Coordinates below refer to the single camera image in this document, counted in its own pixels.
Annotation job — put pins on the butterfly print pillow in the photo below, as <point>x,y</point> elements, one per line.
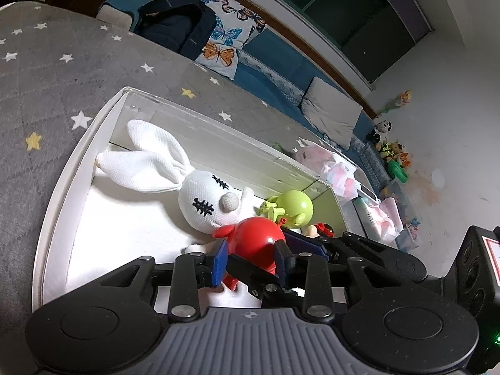
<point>230,27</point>

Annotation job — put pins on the brown bear plush toy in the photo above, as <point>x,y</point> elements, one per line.
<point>387,150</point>

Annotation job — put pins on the paper flower wall decoration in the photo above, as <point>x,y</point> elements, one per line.
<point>400,99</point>

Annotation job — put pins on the clear storage box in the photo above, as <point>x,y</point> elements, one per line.
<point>402,201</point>

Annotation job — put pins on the pink and blue box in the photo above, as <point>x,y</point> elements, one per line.
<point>410,236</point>

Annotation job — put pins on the white plush rabbit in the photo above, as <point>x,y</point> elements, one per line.
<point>203,199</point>

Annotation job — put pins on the red round toy figure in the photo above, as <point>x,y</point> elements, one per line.
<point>254,238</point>

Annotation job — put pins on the orange fox plush toy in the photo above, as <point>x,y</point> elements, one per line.
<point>404,159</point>

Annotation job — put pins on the green alien toy figure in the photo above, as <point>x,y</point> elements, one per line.
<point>297,205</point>

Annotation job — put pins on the black-haired doll figure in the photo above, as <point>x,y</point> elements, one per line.
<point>322,229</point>

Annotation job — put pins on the white cardboard box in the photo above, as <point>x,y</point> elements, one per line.
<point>78,172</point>

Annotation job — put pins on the green plastic toy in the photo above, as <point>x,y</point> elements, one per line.
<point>397,171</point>

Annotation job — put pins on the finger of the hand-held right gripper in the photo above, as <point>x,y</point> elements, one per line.
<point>308,246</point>
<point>250,271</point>

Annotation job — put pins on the black backpack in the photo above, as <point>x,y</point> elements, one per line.
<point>175,23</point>

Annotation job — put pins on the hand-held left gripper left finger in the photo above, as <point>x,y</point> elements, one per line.
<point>218,262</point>

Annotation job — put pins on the flat white box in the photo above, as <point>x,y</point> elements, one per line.
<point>367,192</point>

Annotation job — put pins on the panda plush toy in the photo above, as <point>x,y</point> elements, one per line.
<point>381,129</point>

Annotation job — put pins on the bag of pink packets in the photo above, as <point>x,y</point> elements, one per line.
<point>381,218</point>
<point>336,175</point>

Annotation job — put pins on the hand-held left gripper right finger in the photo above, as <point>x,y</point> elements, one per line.
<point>282,260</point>

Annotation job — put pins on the dark window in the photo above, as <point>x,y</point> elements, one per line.
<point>351,19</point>

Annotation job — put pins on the grey pillow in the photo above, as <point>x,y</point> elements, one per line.
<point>332,117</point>

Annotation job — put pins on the grey star tablecloth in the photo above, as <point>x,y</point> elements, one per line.
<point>47,66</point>

